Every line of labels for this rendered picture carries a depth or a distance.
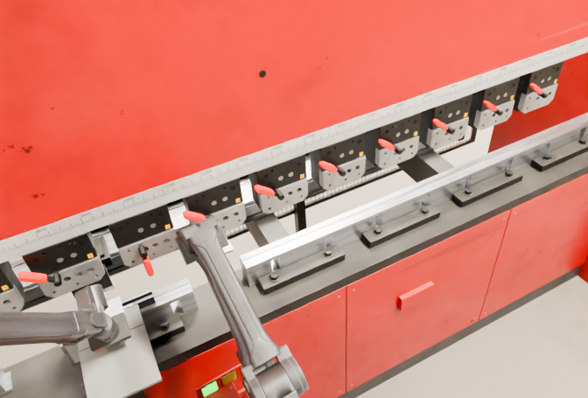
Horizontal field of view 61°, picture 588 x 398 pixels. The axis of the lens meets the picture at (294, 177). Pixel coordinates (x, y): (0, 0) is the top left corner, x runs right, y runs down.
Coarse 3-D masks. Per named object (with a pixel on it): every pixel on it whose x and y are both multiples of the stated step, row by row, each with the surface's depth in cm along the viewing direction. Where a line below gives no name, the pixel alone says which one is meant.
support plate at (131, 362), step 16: (128, 320) 142; (144, 336) 138; (80, 352) 135; (112, 352) 135; (128, 352) 134; (144, 352) 134; (96, 368) 131; (112, 368) 131; (128, 368) 131; (144, 368) 130; (96, 384) 128; (112, 384) 128; (128, 384) 127; (144, 384) 127
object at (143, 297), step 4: (144, 292) 149; (148, 292) 149; (136, 296) 149; (140, 296) 149; (144, 296) 149; (148, 296) 149; (152, 296) 148; (124, 300) 148; (128, 300) 148; (132, 300) 148; (136, 300) 148; (140, 300) 147; (144, 300) 147; (148, 300) 148; (152, 300) 149; (124, 304) 148; (140, 304) 148; (144, 304) 148; (148, 304) 149; (140, 308) 148
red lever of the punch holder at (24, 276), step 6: (18, 276) 116; (24, 276) 116; (30, 276) 117; (36, 276) 118; (42, 276) 119; (48, 276) 121; (54, 276) 122; (60, 276) 123; (30, 282) 117; (36, 282) 118; (42, 282) 119; (54, 282) 120; (60, 282) 121
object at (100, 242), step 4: (96, 240) 163; (100, 240) 163; (104, 240) 164; (96, 244) 161; (100, 244) 161; (104, 244) 162; (96, 248) 160; (100, 248) 159; (104, 248) 161; (100, 252) 158; (104, 252) 160; (108, 252) 162; (104, 256) 158; (108, 256) 158; (104, 260) 158; (108, 260) 159; (104, 264) 159; (108, 264) 160; (112, 264) 160; (104, 292) 150
